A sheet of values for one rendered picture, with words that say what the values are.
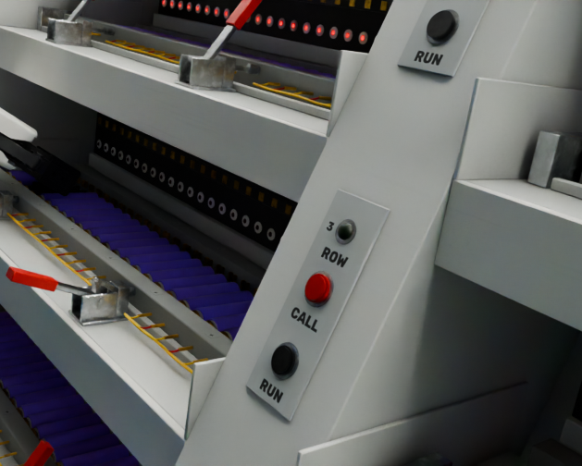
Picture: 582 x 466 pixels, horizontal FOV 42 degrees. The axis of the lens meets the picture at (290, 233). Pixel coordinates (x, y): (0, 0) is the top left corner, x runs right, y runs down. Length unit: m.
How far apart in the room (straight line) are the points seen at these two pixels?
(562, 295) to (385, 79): 0.16
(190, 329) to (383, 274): 0.21
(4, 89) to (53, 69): 0.20
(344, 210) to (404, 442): 0.13
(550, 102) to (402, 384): 0.17
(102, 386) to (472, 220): 0.30
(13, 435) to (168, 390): 0.28
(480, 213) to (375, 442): 0.13
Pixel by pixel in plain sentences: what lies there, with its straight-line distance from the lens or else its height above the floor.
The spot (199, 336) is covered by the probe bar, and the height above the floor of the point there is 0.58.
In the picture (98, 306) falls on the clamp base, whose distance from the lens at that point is 0.60.
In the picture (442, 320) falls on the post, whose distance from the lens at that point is 0.42.
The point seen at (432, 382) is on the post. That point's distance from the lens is 0.43.
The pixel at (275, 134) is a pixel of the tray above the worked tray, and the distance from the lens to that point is 0.48.
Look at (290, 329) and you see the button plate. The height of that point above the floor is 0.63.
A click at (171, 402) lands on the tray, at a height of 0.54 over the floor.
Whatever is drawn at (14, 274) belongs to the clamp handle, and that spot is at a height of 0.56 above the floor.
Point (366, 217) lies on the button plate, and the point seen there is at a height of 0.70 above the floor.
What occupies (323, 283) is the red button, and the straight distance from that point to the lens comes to 0.40.
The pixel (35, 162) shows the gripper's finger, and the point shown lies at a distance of 0.79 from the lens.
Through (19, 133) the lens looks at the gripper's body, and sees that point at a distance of 0.79.
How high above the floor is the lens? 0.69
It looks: 2 degrees down
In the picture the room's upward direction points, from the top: 25 degrees clockwise
